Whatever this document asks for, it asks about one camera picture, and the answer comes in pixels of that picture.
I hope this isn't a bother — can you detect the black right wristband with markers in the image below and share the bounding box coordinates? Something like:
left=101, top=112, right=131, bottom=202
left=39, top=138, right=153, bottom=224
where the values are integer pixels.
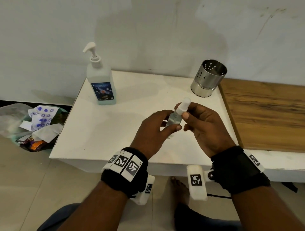
left=211, top=145, right=271, bottom=195

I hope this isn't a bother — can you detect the wooden board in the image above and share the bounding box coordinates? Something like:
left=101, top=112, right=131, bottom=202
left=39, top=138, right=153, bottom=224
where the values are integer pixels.
left=219, top=78, right=305, bottom=153

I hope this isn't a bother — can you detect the orange wrapper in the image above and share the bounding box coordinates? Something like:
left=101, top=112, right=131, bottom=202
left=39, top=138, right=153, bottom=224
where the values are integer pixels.
left=30, top=140, right=46, bottom=152

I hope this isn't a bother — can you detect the white tissue paper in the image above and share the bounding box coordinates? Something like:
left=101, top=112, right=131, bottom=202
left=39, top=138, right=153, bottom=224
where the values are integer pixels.
left=19, top=121, right=64, bottom=143

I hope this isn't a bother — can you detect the teal waste bin with trash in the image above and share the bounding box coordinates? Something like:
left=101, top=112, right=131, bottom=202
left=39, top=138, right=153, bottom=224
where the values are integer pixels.
left=0, top=103, right=70, bottom=152

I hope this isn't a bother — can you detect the person's leg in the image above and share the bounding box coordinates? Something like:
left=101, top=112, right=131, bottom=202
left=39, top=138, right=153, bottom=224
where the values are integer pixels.
left=37, top=203, right=81, bottom=231
left=174, top=203, right=243, bottom=231

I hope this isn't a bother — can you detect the perforated steel utensil holder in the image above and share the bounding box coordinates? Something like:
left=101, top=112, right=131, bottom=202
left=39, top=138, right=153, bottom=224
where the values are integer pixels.
left=190, top=59, right=227, bottom=98

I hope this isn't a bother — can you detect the person's right leg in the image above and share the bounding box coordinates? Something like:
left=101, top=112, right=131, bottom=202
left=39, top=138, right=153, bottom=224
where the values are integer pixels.
left=174, top=203, right=243, bottom=231

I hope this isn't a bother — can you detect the person's left leg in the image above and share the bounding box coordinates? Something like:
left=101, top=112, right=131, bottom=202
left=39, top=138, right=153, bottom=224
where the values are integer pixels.
left=37, top=203, right=81, bottom=231

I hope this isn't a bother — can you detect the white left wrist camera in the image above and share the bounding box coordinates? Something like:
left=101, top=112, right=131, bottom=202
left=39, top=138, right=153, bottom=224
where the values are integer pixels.
left=130, top=175, right=155, bottom=206

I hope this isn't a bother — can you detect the white marker cube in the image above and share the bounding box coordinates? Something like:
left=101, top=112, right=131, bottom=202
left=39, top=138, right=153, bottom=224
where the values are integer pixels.
left=186, top=164, right=215, bottom=201

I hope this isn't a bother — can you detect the large white bottle blue label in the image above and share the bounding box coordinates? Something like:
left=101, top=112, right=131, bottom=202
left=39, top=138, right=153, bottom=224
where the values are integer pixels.
left=86, top=56, right=117, bottom=105

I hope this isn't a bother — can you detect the small white spray cap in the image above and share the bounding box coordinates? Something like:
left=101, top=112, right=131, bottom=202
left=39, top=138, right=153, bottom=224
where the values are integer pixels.
left=176, top=97, right=192, bottom=115

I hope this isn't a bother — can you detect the black right camera cable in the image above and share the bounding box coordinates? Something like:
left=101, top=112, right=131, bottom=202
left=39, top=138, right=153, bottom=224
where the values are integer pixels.
left=207, top=193, right=232, bottom=199

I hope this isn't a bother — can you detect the person's right hand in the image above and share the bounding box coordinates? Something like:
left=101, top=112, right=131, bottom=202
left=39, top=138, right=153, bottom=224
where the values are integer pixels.
left=174, top=102, right=236, bottom=158

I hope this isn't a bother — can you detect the white paper with blue prints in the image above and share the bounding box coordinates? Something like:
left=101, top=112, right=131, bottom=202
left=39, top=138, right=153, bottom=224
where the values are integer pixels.
left=28, top=106, right=59, bottom=131

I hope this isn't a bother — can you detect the person's right foot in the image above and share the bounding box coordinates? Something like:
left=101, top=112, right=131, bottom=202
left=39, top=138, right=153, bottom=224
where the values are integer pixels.
left=170, top=176, right=190, bottom=206

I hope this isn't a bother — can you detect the person's left hand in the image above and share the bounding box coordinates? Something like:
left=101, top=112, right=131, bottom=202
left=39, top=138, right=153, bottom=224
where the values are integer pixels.
left=130, top=110, right=183, bottom=160

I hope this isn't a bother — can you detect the person's left forearm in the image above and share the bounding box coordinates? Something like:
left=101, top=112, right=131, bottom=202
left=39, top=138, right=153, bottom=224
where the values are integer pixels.
left=58, top=181, right=129, bottom=231

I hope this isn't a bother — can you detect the person's right forearm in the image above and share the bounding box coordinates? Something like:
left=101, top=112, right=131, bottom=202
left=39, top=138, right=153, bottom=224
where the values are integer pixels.
left=231, top=185, right=305, bottom=231

